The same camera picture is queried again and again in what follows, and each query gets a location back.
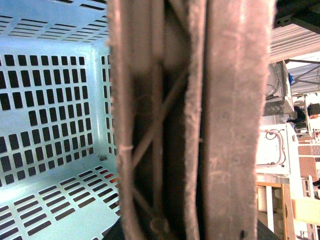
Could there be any left gripper brown left finger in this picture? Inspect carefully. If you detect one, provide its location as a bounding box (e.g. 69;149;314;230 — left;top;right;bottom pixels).
107;0;200;240

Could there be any left gripper brown right finger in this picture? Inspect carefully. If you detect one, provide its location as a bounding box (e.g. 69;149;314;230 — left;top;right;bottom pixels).
199;0;276;240

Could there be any light blue plastic basket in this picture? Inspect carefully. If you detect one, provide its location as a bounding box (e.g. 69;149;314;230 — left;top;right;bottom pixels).
0;0;120;240

